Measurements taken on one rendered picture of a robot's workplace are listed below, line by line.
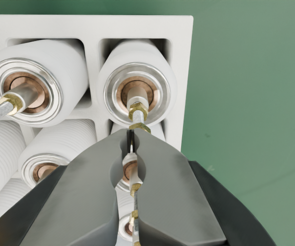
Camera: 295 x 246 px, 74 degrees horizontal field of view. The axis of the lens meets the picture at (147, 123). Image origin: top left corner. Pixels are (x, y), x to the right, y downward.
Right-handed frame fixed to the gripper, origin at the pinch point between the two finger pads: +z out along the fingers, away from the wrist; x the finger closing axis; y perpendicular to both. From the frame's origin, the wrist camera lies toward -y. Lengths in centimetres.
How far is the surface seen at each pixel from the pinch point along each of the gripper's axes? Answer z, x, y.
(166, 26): 17.3, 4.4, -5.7
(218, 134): 35.3, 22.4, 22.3
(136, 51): 10.7, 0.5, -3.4
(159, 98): 9.9, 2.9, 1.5
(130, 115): 5.4, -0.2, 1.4
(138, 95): 7.3, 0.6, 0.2
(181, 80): 17.3, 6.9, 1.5
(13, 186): 15.9, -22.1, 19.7
